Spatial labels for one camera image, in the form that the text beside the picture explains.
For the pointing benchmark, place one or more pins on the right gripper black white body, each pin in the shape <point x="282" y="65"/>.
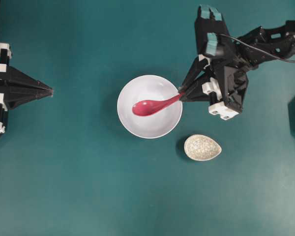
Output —
<point x="226" y="81"/>

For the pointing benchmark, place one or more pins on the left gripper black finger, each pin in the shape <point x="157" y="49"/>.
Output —
<point x="13" y="97"/>
<point x="14" y="76"/>

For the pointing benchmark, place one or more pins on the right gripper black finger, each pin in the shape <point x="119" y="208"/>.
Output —
<point x="198" y="73"/>
<point x="194" y="92"/>

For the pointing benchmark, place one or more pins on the pink plastic spoon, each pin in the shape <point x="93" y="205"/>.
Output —
<point x="149" y="107"/>

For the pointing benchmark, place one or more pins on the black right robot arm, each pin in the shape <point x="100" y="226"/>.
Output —
<point x="262" y="45"/>

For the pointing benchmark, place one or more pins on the white round bowl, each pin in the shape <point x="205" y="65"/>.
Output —
<point x="148" y="87"/>

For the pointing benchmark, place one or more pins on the speckled ceramic spoon rest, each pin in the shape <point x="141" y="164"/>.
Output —
<point x="201" y="148"/>

